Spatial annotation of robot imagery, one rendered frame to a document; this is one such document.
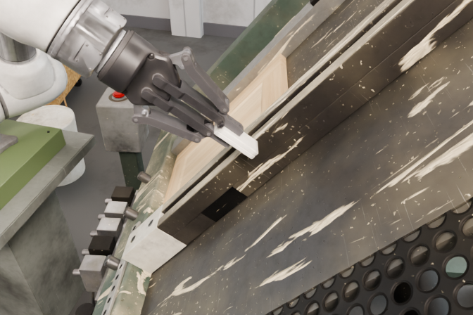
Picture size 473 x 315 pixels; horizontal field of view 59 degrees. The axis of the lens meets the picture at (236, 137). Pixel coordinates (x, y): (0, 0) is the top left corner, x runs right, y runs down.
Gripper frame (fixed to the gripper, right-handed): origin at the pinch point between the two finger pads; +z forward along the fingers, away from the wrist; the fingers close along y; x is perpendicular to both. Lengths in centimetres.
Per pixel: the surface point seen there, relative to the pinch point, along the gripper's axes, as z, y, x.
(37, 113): -30, -135, 147
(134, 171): 10, -68, 65
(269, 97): 9.6, -1.2, 24.6
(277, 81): 9.7, 1.5, 27.4
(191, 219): 6.8, -20.8, 4.0
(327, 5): 10.2, 17.7, 38.4
